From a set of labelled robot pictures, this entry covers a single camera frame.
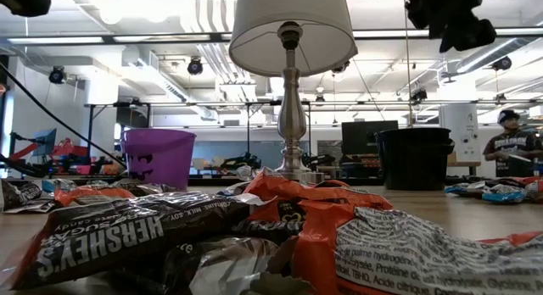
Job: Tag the blue-screen monitor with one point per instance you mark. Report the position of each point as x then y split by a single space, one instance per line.
46 141

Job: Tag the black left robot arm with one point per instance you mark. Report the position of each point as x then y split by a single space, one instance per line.
25 0

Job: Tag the black computer monitor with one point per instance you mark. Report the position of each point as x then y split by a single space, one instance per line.
365 138

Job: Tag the black plastic bucket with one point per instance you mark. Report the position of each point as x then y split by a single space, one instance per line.
413 159

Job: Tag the purple plastic bucket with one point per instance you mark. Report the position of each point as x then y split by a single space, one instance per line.
169 159

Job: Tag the person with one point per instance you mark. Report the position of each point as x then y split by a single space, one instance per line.
513 146

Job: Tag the red workshop equipment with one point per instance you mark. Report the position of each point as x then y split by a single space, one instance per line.
63 151

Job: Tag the white-shade silver table lamp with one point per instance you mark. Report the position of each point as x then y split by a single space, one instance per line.
290 112

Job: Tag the black ceiling spotlight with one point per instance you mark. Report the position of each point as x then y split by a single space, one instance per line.
195 67
419 95
57 74
502 63

